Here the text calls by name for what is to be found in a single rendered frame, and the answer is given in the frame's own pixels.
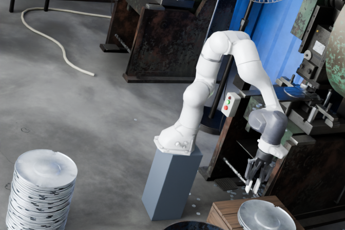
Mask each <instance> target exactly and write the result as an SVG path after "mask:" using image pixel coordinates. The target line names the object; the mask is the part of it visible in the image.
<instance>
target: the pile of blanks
mask: <svg viewBox="0 0 345 230"><path fill-rule="evenodd" d="M75 181H76V178H75V179H74V180H73V181H72V182H71V183H70V184H68V185H66V186H63V187H59V188H42V187H39V186H34V185H32V184H29V183H27V182H26V181H24V180H23V179H22V178H21V177H20V176H19V175H18V174H17V172H16V170H15V166H14V173H13V181H12V182H11V194H10V196H9V204H8V211H7V216H6V226H7V227H8V228H7V229H8V230H64V229H65V224H66V221H67V216H68V213H69V207H70V203H71V198H72V194H73V191H74V187H75Z"/></svg>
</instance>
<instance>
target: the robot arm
mask: <svg viewBox="0 0 345 230"><path fill-rule="evenodd" d="M228 54H232V55H233V56H234V58H235V61H236V65H237V68H238V73H239V75H240V77H241V78H242V79H243V80H244V81H245V82H247V83H249V84H252V85H254V86H256V87H257V88H258V89H260V91H261V93H262V96H263V99H264V102H265V104H266V108H263V109H257V110H253V111H252V112H251V113H250V115H249V118H248V122H249V125H250V126H251V128H252V129H253V130H255V131H257V132H259V133H262V136H261V138H260V140H259V139H258V142H259V144H258V147H259V148H258V150H257V153H256V156H255V157H254V158H253V159H248V165H247V168H246V172H245V178H246V179H247V181H246V188H245V190H246V192H247V193H248V192H249V190H250V187H251V185H252V182H253V181H252V178H253V177H254V175H255V173H256V172H257V170H258V169H259V168H260V167H261V172H260V177H259V178H258V179H257V181H256V184H255V186H254V189H253V191H254V193H255V194H256V193H257V190H258V188H259V187H260V186H261V184H262V183H264V181H267V180H268V178H269V176H270V174H271V172H272V170H273V168H274V167H275V166H276V164H275V162H274V161H272V159H273V156H276V157H278V158H280V159H282V158H284V157H285V156H286V155H287V154H288V150H287V149H286V148H285V147H283V145H282V144H281V139H282V137H283V136H284V133H285V130H286V127H287V124H288V118H287V116H286V115H285V114H284V112H283V110H282V108H281V106H280V104H279V102H278V99H277V96H276V93H275V91H274V88H273V85H272V82H271V79H270V77H269V76H268V75H267V73H266V72H265V70H264V69H263V67H262V63H261V60H260V57H259V54H258V51H257V48H256V45H255V43H254V42H253V41H252V40H251V38H250V36H249V35H248V34H247V33H245V32H242V31H218V32H215V33H213V34H212V35H211V36H210V38H208V39H207V41H206V43H205V45H204V46H203V49H202V52H201V54H200V57H199V60H198V63H197V66H196V70H197V72H196V79H195V80H194V82H193V83H192V84H191V85H189V86H188V87H187V89H186V91H185V92H184V94H183V100H184V102H183V109H182V112H181V115H180V118H179V120H178V121H177V122H176V123H175V125H173V126H171V127H169V128H167V129H165V130H163V131H162V132H161V134H160V135H159V136H155V138H154V142H155V144H156V146H157V148H158V149H159V150H160V151H161V152H165V153H170V154H179V155H187V156H190V154H191V153H192V152H193V151H194V150H195V141H196V137H197V133H198V132H199V128H200V123H201V120H202V117H203V114H204V113H203V110H204V104H205V102H206V100H207V99H208V98H209V97H210V96H211V95H212V94H213V92H214V90H215V88H216V79H217V74H218V72H219V69H220V66H221V63H222V60H223V57H224V55H228ZM253 162H255V164H254V167H253V169H252V164H253ZM268 165H269V166H268ZM267 166H268V168H267V170H266V167H267ZM251 169H252V170H251ZM265 171H266V173H265Z"/></svg>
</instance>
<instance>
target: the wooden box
mask: <svg viewBox="0 0 345 230"><path fill-rule="evenodd" d="M248 200H263V201H267V202H270V203H272V204H273V205H274V207H280V208H281V209H283V210H284V211H285V212H287V213H288V214H289V215H290V217H291V218H292V219H293V221H294V223H295V225H296V230H305V229H304V228H303V227H302V226H301V224H300V223H299V222H298V221H297V220H296V219H295V217H294V216H293V215H292V214H291V213H290V212H289V211H288V209H287V208H286V207H285V206H284V205H283V204H282V202H281V201H280V200H279V199H278V198H277V197H276V196H266V197H257V198H247V199H238V200H228V201H219V202H213V205H212V207H211V209H210V212H209V215H208V217H207V220H206V222H207V223H211V224H213V225H216V226H218V227H220V228H222V229H224V230H244V229H243V227H242V226H241V225H240V223H239V221H238V210H239V208H240V207H241V205H242V203H244V202H245V201H248Z"/></svg>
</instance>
